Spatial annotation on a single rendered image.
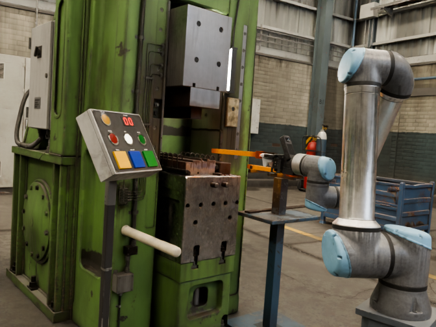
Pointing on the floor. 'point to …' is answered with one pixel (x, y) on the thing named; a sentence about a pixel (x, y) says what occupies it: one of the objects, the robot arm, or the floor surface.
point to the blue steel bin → (396, 203)
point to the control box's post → (107, 252)
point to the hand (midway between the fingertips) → (263, 154)
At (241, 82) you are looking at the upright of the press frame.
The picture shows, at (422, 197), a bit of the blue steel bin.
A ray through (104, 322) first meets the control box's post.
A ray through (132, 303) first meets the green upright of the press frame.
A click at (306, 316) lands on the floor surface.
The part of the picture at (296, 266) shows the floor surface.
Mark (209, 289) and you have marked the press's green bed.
